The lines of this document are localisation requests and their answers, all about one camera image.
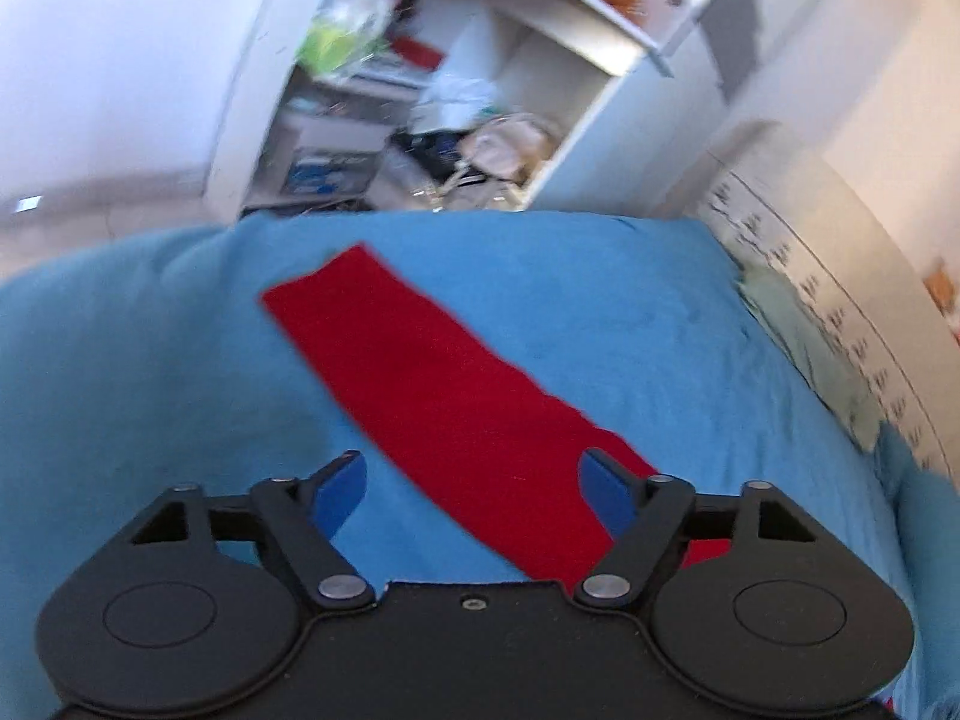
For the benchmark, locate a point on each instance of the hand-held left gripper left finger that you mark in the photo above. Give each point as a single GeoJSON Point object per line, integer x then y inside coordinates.
{"type": "Point", "coordinates": [341, 495]}

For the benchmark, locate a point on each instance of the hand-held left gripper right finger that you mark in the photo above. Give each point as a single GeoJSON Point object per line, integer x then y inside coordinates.
{"type": "Point", "coordinates": [604, 495]}

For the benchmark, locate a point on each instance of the red small garment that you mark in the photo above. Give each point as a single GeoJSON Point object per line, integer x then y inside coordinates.
{"type": "Point", "coordinates": [450, 375]}

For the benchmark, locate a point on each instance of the blue blanket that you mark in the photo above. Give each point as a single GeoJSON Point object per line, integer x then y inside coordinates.
{"type": "Point", "coordinates": [150, 360]}

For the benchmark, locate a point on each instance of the blue and white box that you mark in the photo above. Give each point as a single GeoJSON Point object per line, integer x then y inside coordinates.
{"type": "Point", "coordinates": [322, 172]}

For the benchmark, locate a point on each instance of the patterned white pillow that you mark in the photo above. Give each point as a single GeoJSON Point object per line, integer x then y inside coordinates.
{"type": "Point", "coordinates": [825, 255]}

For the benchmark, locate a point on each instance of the brown paper bag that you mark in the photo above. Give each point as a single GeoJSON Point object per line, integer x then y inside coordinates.
{"type": "Point", "coordinates": [506, 146]}

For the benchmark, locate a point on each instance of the white shelf unit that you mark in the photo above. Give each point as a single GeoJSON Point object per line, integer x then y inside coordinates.
{"type": "Point", "coordinates": [600, 105]}

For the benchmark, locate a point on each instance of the white plastic bag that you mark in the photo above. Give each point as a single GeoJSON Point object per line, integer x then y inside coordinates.
{"type": "Point", "coordinates": [454, 101]}

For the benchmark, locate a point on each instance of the red flat item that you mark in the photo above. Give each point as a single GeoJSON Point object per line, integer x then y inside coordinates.
{"type": "Point", "coordinates": [416, 51]}

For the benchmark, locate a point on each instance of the green plastic bag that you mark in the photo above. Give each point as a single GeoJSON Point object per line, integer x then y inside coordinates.
{"type": "Point", "coordinates": [334, 37]}

